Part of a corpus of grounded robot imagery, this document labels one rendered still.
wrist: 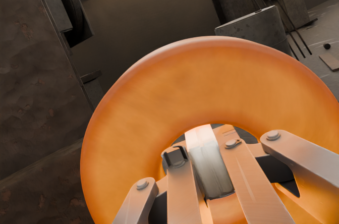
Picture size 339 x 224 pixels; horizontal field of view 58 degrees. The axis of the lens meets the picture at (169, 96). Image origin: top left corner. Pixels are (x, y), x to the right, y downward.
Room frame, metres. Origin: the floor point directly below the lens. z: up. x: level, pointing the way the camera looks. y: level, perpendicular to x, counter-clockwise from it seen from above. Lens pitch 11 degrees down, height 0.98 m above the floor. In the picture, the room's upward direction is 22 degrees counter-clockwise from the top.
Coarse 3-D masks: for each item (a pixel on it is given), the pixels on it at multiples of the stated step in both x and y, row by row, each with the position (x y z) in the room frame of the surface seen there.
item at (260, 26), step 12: (264, 12) 2.53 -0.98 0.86; (276, 12) 2.61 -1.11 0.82; (228, 24) 2.62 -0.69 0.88; (240, 24) 2.55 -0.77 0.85; (252, 24) 2.52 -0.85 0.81; (264, 24) 2.52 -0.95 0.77; (276, 24) 2.57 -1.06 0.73; (228, 36) 2.64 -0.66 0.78; (240, 36) 2.56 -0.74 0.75; (252, 36) 2.53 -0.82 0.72; (264, 36) 2.52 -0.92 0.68; (276, 36) 2.55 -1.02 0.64; (276, 48) 2.53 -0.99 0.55; (288, 48) 2.62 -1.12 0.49
